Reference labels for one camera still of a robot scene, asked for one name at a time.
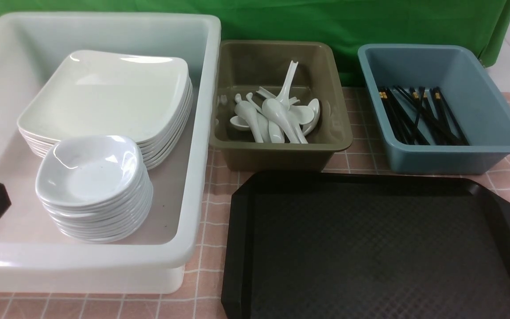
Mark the pile of white soup spoons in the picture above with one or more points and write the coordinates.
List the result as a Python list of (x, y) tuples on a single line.
[(279, 117)]

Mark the olive green plastic bin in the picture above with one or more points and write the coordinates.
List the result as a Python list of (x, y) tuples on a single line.
[(247, 65)]

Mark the black plastic serving tray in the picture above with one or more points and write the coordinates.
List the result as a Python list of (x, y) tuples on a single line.
[(316, 245)]

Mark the stack of white square plates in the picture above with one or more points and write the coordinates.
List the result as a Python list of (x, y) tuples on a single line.
[(146, 98)]

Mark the large white plastic bin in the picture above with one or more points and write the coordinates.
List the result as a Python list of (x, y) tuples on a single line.
[(34, 255)]

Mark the stack of white small bowls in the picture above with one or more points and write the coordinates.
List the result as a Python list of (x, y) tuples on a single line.
[(96, 189)]

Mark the bundle of black chopsticks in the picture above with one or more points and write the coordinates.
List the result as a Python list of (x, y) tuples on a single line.
[(421, 116)]

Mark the blue plastic bin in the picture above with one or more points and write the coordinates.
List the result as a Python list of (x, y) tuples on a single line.
[(480, 108)]

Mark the green backdrop cloth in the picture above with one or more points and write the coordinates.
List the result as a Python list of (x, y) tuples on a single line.
[(345, 25)]

